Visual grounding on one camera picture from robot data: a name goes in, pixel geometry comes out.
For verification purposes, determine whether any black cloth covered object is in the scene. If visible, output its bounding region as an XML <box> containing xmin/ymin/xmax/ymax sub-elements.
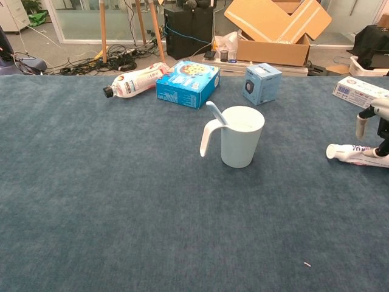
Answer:
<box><xmin>354</xmin><ymin>24</ymin><xmax>389</xmax><ymax>69</ymax></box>

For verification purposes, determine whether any white toothpaste carton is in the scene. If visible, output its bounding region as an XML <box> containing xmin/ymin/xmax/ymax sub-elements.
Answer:
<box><xmin>332</xmin><ymin>75</ymin><xmax>389</xmax><ymax>110</ymax></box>

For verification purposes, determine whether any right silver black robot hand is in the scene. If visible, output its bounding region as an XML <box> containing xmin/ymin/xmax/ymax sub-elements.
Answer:
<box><xmin>355</xmin><ymin>97</ymin><xmax>389</xmax><ymax>161</ymax></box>

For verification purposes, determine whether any white cup with handle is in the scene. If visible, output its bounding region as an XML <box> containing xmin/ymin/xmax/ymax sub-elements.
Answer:
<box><xmin>199</xmin><ymin>105</ymin><xmax>266</xmax><ymax>169</ymax></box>

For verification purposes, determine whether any plastic bottle red white label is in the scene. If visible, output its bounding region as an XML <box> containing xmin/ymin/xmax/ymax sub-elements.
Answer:
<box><xmin>102</xmin><ymin>61</ymin><xmax>171</xmax><ymax>100</ymax></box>

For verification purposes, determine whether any flat brown cardboard piece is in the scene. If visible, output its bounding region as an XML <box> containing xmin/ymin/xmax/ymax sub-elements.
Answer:
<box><xmin>326</xmin><ymin>64</ymin><xmax>351</xmax><ymax>75</ymax></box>

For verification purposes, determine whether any white cabinet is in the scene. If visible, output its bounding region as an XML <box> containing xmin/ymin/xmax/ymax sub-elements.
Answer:
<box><xmin>0</xmin><ymin>0</ymin><xmax>31</xmax><ymax>33</ymax></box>

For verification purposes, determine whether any green bag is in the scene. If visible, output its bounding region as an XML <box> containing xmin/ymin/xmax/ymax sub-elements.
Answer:
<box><xmin>27</xmin><ymin>10</ymin><xmax>49</xmax><ymax>27</ymax></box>

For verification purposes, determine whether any open brown cardboard box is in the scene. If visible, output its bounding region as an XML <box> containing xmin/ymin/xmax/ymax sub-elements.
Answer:
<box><xmin>224</xmin><ymin>0</ymin><xmax>332</xmax><ymax>67</ymax></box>

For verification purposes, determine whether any white plastic bag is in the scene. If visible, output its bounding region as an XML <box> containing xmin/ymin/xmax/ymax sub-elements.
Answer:
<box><xmin>212</xmin><ymin>30</ymin><xmax>239</xmax><ymax>60</ymax></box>

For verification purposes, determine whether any wooden easel stand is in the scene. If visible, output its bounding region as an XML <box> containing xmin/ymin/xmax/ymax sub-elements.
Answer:
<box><xmin>98</xmin><ymin>0</ymin><xmax>167</xmax><ymax>64</ymax></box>

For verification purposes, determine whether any light blue toothbrush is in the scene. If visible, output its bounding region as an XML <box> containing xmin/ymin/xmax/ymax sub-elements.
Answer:
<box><xmin>205</xmin><ymin>100</ymin><xmax>229</xmax><ymax>130</ymax></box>

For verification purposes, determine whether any black cable tangle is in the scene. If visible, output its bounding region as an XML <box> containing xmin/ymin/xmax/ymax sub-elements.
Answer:
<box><xmin>48</xmin><ymin>44</ymin><xmax>167</xmax><ymax>76</ymax></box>

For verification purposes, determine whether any blue cookie box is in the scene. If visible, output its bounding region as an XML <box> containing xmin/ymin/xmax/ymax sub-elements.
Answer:
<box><xmin>155</xmin><ymin>60</ymin><xmax>221</xmax><ymax>110</ymax></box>

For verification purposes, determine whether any small blue cube box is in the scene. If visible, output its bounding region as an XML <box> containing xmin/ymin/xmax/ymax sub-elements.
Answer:
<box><xmin>242</xmin><ymin>63</ymin><xmax>283</xmax><ymax>106</ymax></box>

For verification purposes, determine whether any blue table mat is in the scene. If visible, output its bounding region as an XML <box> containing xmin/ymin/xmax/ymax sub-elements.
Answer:
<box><xmin>0</xmin><ymin>74</ymin><xmax>389</xmax><ymax>292</ymax></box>

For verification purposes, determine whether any black computer tower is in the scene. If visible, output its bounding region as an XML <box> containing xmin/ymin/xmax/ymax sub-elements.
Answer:
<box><xmin>163</xmin><ymin>5</ymin><xmax>215</xmax><ymax>61</ymax></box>

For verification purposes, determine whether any white toothpaste tube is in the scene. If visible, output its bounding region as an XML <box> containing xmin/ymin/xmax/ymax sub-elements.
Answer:
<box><xmin>326</xmin><ymin>142</ymin><xmax>389</xmax><ymax>169</ymax></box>

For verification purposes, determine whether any dark blue machine base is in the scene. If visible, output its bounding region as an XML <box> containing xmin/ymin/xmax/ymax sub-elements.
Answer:
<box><xmin>0</xmin><ymin>26</ymin><xmax>48</xmax><ymax>76</ymax></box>

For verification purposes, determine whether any white plastic bin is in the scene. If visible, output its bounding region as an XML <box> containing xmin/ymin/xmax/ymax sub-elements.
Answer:
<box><xmin>348</xmin><ymin>55</ymin><xmax>389</xmax><ymax>77</ymax></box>

